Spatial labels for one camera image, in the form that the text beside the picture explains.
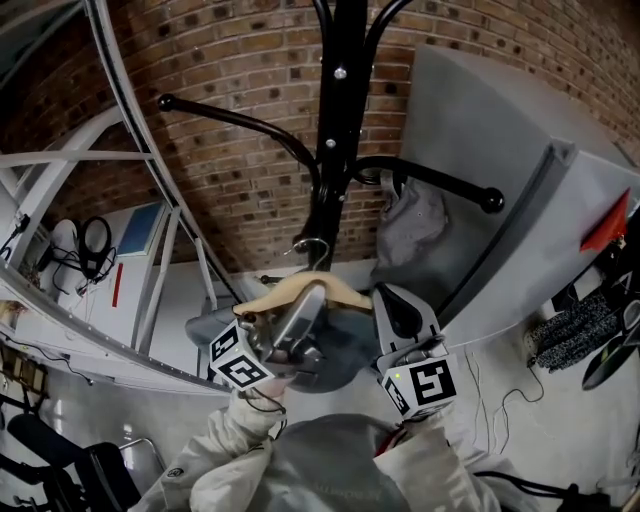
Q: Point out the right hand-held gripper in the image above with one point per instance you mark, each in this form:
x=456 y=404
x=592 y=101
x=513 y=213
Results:
x=432 y=382

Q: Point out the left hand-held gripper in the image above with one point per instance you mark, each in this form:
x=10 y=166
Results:
x=240 y=360

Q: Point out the grey t-shirt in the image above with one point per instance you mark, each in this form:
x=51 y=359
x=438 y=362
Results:
x=345 y=350

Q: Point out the wooden clothes hanger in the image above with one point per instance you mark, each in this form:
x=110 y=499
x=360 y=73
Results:
x=290 y=292

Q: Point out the person's right forearm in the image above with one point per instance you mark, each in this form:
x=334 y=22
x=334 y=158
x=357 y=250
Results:
x=430 y=465

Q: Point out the person's left forearm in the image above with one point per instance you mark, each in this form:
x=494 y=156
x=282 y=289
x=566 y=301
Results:
x=220 y=450

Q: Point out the grey hanging bag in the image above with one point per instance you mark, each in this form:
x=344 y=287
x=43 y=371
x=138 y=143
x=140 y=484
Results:
x=415 y=230

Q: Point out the person's torso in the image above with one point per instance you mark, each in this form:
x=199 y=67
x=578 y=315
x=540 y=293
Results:
x=330 y=470

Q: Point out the white box with blue panel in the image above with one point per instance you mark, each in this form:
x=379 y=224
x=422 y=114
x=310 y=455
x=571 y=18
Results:
x=140 y=230

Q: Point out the grey cabinet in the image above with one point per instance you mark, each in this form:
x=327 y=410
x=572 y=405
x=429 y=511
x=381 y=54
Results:
x=500 y=175

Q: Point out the black coat rack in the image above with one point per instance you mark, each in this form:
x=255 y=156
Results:
x=335 y=150

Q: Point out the brown wooden frames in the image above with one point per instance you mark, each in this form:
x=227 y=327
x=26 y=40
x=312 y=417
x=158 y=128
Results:
x=20 y=372

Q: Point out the red triangular sign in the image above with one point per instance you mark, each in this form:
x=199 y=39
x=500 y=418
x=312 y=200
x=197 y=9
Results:
x=607 y=230

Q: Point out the white metal shelf rack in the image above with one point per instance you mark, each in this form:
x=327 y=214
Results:
x=125 y=125

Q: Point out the black metal frame chair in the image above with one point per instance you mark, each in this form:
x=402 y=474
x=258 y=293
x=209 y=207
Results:
x=75 y=475

